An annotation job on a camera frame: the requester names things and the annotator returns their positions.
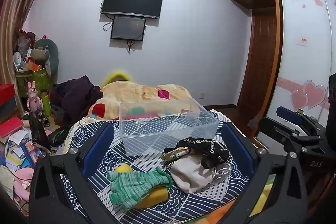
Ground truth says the yellow sponge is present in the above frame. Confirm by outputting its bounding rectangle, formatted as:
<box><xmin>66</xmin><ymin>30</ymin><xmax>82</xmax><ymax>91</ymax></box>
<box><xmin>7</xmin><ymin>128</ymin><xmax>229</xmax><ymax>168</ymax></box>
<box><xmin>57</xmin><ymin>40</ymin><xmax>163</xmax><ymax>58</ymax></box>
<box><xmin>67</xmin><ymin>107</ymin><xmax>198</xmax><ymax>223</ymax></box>
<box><xmin>134</xmin><ymin>186</ymin><xmax>169</xmax><ymax>210</ymax></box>

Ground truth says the small black wall monitor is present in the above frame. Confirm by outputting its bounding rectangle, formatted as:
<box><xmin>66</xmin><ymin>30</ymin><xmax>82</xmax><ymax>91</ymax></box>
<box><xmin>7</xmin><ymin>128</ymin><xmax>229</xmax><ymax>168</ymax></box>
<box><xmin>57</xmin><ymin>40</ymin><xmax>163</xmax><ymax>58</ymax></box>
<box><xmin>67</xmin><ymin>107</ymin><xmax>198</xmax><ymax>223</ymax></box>
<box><xmin>110</xmin><ymin>16</ymin><xmax>147</xmax><ymax>42</ymax></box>

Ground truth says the white heart-sticker sliding door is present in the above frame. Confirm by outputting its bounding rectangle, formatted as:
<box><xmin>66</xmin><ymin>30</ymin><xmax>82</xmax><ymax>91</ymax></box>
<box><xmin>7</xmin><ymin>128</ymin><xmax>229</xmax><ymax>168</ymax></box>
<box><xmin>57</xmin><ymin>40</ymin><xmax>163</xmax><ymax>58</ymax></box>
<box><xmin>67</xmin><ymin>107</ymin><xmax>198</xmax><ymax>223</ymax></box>
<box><xmin>265</xmin><ymin>0</ymin><xmax>336</xmax><ymax>132</ymax></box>

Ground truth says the blue white wave-pattern bedcover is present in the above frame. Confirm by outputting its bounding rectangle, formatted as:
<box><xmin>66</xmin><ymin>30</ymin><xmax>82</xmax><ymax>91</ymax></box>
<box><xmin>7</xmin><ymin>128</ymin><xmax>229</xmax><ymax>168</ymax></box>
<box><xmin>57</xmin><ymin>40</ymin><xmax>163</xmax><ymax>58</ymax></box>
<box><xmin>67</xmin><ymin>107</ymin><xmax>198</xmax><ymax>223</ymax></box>
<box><xmin>60</xmin><ymin>109</ymin><xmax>263</xmax><ymax>220</ymax></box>

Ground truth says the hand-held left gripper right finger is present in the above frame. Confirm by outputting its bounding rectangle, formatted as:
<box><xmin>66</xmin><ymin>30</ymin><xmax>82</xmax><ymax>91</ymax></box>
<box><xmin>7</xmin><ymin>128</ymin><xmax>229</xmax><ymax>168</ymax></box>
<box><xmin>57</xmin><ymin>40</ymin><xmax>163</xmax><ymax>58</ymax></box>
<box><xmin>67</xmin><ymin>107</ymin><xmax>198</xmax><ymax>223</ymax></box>
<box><xmin>222</xmin><ymin>122</ymin><xmax>309</xmax><ymax>224</ymax></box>

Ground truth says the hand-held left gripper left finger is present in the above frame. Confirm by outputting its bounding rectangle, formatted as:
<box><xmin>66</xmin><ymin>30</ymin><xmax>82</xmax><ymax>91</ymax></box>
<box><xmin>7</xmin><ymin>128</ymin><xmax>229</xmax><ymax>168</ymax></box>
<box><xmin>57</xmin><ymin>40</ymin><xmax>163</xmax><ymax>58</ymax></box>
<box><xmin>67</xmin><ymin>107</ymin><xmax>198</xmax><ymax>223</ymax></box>
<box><xmin>28</xmin><ymin>122</ymin><xmax>116</xmax><ymax>224</ymax></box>

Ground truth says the pink plush toy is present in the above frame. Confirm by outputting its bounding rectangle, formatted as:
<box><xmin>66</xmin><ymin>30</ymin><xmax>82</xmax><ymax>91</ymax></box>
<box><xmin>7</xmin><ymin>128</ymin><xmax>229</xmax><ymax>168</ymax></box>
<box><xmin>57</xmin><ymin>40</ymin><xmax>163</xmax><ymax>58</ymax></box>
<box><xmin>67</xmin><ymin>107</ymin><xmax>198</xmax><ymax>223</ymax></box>
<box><xmin>13</xmin><ymin>168</ymin><xmax>36</xmax><ymax>201</ymax></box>

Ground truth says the yellow soft cloth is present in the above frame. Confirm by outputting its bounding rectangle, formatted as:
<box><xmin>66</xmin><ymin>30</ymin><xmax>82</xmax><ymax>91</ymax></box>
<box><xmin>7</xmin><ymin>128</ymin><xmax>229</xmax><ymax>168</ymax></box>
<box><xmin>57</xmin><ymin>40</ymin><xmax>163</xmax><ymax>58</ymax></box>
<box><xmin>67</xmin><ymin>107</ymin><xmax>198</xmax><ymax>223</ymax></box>
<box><xmin>116</xmin><ymin>163</ymin><xmax>132</xmax><ymax>175</ymax></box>

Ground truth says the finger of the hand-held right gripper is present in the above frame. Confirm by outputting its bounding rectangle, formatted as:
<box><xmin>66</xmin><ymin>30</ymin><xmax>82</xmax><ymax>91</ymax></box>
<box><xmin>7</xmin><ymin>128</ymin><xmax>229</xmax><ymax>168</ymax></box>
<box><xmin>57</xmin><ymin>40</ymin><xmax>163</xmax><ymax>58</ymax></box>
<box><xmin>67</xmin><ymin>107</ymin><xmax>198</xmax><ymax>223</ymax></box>
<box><xmin>276</xmin><ymin>106</ymin><xmax>319</xmax><ymax>136</ymax></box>
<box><xmin>258</xmin><ymin>116</ymin><xmax>324</xmax><ymax>152</ymax></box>

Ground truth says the pink rabbit toy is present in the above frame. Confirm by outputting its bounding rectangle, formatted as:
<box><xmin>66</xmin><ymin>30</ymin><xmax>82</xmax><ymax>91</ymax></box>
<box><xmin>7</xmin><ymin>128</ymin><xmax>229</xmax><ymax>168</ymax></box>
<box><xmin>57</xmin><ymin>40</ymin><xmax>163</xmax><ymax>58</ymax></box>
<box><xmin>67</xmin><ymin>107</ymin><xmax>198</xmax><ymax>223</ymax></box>
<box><xmin>27</xmin><ymin>81</ymin><xmax>43</xmax><ymax>112</ymax></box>

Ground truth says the black camera lens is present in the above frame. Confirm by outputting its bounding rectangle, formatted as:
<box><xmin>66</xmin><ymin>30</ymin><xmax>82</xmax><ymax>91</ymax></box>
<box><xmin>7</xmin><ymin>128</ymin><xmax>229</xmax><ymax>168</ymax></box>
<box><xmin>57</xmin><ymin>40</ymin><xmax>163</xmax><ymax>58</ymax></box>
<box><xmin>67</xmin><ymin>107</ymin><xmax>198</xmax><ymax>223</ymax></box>
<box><xmin>35</xmin><ymin>108</ymin><xmax>51</xmax><ymax>128</ymax></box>

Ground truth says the brown wooden door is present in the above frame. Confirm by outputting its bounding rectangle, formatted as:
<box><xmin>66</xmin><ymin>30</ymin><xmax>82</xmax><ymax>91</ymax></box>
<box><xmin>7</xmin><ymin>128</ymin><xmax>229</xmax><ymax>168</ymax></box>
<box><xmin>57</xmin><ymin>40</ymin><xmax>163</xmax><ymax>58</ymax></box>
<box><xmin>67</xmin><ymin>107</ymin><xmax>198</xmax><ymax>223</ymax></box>
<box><xmin>237</xmin><ymin>9</ymin><xmax>279</xmax><ymax>110</ymax></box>

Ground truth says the yellow patchwork blanket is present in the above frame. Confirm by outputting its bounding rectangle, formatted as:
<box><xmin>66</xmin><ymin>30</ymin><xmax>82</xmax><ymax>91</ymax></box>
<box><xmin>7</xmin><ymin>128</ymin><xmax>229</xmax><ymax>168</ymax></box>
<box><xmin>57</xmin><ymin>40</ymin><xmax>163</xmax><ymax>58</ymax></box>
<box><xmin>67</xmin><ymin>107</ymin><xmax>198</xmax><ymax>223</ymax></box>
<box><xmin>87</xmin><ymin>81</ymin><xmax>194</xmax><ymax>123</ymax></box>

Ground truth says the black patterned cloth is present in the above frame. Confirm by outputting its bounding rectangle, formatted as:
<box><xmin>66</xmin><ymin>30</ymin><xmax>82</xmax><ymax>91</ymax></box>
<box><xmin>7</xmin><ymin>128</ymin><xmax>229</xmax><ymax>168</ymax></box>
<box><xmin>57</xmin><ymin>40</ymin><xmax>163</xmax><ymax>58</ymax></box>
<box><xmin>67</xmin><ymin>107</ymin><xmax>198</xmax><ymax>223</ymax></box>
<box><xmin>175</xmin><ymin>138</ymin><xmax>231</xmax><ymax>169</ymax></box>

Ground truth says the green bottle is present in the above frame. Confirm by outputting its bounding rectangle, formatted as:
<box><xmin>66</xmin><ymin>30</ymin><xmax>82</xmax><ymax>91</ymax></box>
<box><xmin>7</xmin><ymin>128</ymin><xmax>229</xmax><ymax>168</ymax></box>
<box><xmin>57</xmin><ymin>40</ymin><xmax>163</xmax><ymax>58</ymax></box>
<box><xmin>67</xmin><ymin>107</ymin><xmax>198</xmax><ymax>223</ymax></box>
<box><xmin>41</xmin><ymin>92</ymin><xmax>52</xmax><ymax>117</ymax></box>

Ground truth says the red box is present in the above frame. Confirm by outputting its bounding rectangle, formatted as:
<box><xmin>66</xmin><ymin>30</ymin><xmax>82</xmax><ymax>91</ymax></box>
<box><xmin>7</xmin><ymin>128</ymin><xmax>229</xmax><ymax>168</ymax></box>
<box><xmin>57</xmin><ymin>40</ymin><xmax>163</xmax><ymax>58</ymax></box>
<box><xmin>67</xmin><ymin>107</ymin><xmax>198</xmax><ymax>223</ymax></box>
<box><xmin>0</xmin><ymin>83</ymin><xmax>15</xmax><ymax>107</ymax></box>

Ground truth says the floral cloth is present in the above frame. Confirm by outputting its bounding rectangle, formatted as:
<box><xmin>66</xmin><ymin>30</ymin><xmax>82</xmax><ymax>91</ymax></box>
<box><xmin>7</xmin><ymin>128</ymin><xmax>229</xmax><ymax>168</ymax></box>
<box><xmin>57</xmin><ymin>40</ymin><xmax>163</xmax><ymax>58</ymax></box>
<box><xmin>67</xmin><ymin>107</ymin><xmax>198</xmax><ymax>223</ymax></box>
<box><xmin>161</xmin><ymin>147</ymin><xmax>195</xmax><ymax>161</ymax></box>

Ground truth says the colourful bed sheet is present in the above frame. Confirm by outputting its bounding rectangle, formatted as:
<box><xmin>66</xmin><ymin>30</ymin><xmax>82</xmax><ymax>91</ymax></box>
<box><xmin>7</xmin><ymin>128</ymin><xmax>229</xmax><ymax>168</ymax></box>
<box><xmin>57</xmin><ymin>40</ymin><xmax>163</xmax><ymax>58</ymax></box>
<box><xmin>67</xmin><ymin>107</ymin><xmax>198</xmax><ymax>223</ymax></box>
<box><xmin>248</xmin><ymin>174</ymin><xmax>277</xmax><ymax>218</ymax></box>

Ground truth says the black wall television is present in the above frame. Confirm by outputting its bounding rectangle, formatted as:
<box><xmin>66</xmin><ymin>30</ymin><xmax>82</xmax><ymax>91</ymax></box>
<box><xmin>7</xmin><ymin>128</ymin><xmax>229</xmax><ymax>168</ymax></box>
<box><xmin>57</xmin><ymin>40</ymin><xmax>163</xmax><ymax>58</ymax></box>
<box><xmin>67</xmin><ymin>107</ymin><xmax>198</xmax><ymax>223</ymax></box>
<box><xmin>101</xmin><ymin>0</ymin><xmax>165</xmax><ymax>19</ymax></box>

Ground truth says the dark clothing pile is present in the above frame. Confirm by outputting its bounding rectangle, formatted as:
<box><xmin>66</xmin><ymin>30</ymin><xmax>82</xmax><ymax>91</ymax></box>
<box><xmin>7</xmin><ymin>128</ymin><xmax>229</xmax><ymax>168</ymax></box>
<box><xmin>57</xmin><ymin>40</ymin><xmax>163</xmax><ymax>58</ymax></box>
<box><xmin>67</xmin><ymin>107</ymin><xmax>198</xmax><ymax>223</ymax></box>
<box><xmin>49</xmin><ymin>75</ymin><xmax>104</xmax><ymax>123</ymax></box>

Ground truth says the grey-green plush toy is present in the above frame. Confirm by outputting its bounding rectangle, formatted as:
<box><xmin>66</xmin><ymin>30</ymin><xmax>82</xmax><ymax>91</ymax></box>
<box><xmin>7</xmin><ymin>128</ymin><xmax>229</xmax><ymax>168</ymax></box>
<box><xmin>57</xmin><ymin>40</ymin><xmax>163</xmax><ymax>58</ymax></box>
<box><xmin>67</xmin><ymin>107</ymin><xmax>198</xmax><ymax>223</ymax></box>
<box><xmin>32</xmin><ymin>38</ymin><xmax>59</xmax><ymax>83</ymax></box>

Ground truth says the red book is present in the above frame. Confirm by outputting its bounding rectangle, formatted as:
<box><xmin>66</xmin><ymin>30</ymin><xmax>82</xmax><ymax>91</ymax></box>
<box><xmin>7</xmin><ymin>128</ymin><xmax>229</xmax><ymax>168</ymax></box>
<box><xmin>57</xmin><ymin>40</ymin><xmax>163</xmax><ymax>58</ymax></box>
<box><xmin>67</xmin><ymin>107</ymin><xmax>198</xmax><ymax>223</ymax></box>
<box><xmin>0</xmin><ymin>116</ymin><xmax>25</xmax><ymax>139</ymax></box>

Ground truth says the striped brown curtain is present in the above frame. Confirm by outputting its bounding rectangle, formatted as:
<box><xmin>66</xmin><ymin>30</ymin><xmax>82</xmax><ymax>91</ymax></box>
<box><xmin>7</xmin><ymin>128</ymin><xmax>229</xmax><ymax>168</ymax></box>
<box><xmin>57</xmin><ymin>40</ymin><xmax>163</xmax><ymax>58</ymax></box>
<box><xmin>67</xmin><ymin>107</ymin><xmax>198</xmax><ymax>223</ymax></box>
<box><xmin>0</xmin><ymin>0</ymin><xmax>58</xmax><ymax>84</ymax></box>

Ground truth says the small white fan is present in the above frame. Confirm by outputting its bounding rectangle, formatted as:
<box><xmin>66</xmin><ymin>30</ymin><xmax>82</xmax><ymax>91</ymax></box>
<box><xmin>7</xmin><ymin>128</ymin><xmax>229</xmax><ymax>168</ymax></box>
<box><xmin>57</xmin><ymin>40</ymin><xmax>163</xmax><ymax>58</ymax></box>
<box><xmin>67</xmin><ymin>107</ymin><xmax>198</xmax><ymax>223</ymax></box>
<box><xmin>13</xmin><ymin>52</ymin><xmax>23</xmax><ymax>73</ymax></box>

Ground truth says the white cloth pouch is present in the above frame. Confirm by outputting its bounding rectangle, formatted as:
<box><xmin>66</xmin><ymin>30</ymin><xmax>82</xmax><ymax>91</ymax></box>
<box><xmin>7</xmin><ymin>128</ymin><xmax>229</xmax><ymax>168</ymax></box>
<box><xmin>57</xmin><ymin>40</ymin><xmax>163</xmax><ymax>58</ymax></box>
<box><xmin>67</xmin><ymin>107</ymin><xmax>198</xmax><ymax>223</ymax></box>
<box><xmin>170</xmin><ymin>154</ymin><xmax>232</xmax><ymax>194</ymax></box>

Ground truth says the green paper bag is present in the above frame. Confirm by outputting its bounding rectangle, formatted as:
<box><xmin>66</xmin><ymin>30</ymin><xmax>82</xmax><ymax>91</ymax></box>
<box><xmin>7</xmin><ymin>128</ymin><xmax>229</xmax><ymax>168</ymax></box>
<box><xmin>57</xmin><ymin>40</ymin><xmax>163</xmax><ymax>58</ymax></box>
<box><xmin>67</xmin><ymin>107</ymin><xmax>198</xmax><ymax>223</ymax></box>
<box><xmin>16</xmin><ymin>66</ymin><xmax>51</xmax><ymax>99</ymax></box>

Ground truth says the clear plastic storage box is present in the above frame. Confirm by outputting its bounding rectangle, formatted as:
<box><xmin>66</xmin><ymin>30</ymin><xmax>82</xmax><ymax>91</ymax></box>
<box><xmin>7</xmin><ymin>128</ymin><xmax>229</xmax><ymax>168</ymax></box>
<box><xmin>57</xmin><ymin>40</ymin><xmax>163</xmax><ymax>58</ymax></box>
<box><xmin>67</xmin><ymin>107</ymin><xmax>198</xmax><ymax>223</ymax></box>
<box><xmin>119</xmin><ymin>97</ymin><xmax>220</xmax><ymax>157</ymax></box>

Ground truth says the green knitted glove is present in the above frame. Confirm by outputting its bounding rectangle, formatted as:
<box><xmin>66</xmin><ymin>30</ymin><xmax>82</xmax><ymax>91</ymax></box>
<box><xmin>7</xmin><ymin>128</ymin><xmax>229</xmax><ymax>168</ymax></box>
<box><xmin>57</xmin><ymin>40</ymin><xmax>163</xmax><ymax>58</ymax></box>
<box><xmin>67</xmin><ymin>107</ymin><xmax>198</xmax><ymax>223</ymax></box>
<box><xmin>106</xmin><ymin>164</ymin><xmax>174</xmax><ymax>210</ymax></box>

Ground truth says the yellow pillow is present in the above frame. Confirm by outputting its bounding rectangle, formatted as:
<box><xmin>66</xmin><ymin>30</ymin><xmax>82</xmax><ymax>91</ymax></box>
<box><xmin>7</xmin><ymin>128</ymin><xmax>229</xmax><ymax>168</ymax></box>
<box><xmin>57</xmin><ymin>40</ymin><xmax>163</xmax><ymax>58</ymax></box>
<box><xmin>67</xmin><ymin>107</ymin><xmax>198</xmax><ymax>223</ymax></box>
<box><xmin>102</xmin><ymin>70</ymin><xmax>133</xmax><ymax>88</ymax></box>

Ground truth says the pile of papers and books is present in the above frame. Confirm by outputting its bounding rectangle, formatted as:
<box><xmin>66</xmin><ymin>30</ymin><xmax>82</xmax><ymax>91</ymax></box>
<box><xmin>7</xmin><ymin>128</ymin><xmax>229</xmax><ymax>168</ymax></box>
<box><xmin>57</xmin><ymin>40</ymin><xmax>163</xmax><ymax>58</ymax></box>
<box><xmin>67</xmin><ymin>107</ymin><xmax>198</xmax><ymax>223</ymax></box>
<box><xmin>0</xmin><ymin>130</ymin><xmax>51</xmax><ymax>188</ymax></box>

